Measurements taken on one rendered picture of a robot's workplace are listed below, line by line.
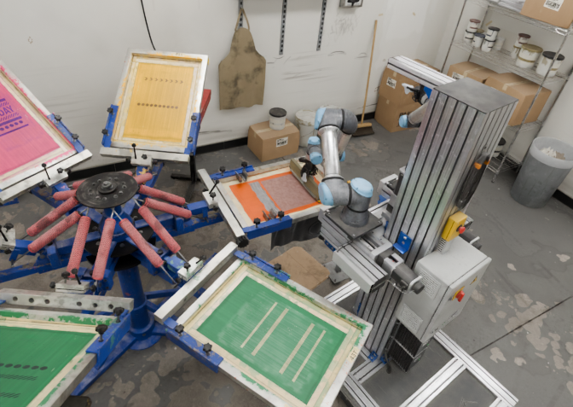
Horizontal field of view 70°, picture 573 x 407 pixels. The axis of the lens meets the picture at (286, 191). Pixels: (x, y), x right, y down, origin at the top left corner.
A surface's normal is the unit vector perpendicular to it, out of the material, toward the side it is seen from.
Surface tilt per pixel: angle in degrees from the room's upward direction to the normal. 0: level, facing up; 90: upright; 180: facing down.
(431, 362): 0
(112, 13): 90
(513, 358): 0
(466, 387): 0
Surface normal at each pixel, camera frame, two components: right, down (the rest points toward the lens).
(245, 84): -0.02, 0.62
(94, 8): 0.47, 0.58
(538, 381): 0.08, -0.78
